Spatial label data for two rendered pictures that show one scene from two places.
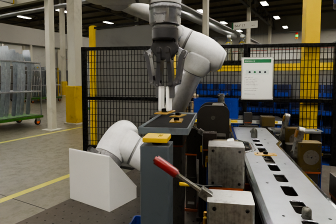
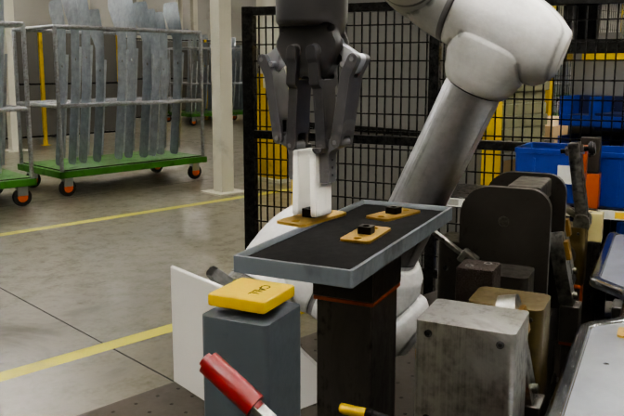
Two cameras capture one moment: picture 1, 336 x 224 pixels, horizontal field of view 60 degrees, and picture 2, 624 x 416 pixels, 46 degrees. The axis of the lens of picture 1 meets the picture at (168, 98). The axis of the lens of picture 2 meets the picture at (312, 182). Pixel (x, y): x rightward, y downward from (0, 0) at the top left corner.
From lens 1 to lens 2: 0.24 m
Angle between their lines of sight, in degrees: 17
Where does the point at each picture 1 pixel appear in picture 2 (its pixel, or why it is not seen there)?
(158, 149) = (241, 329)
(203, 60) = (498, 55)
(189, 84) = (461, 122)
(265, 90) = not seen: outside the picture
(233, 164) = (483, 376)
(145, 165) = not seen: hidden behind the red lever
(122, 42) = not seen: outside the picture
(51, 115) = (222, 158)
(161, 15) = not seen: outside the picture
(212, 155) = (425, 345)
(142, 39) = not seen: outside the picture
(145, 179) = (214, 399)
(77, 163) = (186, 303)
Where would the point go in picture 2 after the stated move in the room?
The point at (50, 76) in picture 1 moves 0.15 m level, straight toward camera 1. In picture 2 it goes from (221, 65) to (220, 65)
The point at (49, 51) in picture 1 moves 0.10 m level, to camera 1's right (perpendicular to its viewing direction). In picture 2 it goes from (218, 5) to (227, 4)
